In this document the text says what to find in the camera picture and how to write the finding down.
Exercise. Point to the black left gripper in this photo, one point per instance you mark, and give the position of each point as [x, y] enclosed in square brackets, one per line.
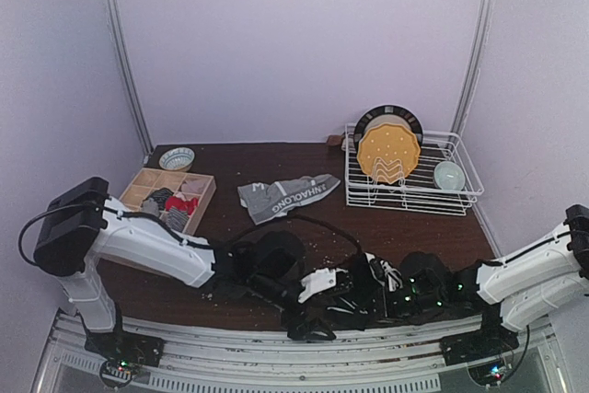
[343, 289]

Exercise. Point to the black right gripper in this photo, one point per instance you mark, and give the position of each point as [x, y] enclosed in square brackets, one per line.
[375, 290]

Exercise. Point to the black underwear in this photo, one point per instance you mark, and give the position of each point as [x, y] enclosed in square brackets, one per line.
[356, 308]

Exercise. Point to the grey underwear white waistband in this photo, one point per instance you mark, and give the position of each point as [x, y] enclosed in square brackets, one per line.
[149, 206]

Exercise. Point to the wooden compartment organizer box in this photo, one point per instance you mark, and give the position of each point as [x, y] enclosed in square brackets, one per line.
[150, 179]

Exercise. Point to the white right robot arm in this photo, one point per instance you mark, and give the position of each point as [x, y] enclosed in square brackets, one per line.
[511, 291]

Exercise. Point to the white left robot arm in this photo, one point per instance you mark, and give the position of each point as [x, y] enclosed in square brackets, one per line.
[86, 223]

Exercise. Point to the red rolled underwear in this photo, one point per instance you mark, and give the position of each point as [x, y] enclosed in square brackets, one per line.
[185, 206]

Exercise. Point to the grey striped rolled underwear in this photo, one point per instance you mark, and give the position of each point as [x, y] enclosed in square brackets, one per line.
[176, 219]

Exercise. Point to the pink beige rolled underwear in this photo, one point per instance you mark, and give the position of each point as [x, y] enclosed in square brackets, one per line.
[194, 186]

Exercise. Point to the dark striped rolled underwear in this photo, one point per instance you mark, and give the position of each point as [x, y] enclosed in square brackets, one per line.
[160, 197]

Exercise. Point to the pale green glass bowl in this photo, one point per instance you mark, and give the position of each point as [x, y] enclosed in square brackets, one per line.
[449, 176]

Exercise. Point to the blue yellow patterned bowl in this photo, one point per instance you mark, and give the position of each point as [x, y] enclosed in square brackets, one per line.
[177, 159]

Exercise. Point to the brown cloth item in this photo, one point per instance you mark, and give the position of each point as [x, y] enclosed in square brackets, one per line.
[335, 140]

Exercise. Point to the yellow scalloped plate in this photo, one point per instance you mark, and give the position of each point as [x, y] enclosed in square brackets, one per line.
[388, 153]

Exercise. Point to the black rimmed plate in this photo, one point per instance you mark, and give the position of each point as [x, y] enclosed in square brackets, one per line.
[393, 114]

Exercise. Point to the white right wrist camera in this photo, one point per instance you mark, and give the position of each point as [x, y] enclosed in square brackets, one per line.
[389, 277]

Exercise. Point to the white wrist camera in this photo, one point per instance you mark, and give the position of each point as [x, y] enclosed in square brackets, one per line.
[389, 277]
[316, 282]

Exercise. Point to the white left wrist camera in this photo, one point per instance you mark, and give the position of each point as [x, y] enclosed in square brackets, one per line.
[316, 282]

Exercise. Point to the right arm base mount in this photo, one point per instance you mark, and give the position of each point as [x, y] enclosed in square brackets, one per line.
[483, 349]

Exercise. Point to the aluminium rail front frame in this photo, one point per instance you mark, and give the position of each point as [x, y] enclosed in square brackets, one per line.
[198, 359]

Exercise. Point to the white wire dish rack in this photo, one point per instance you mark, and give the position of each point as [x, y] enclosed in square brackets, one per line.
[417, 192]

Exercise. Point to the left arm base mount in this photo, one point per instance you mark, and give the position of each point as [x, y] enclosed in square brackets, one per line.
[125, 353]

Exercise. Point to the right aluminium corner post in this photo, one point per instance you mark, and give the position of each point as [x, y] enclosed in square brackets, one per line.
[475, 58]

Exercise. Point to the aluminium corner post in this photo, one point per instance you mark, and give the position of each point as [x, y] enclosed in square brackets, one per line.
[475, 58]
[129, 86]

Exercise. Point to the left aluminium corner post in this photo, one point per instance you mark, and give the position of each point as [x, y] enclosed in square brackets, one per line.
[129, 86]

